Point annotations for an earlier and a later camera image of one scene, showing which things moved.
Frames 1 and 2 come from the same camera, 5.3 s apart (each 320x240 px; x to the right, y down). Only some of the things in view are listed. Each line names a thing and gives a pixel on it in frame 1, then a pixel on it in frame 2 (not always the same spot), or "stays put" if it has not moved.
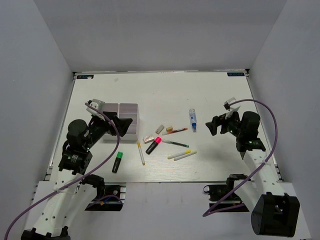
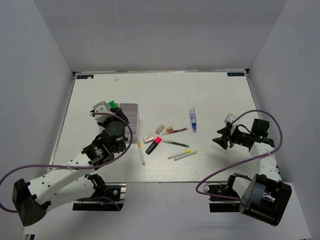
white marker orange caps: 139,148 stays put
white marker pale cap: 184,156 stays put
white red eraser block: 148,138 stays put
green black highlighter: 117,161 to 113,104
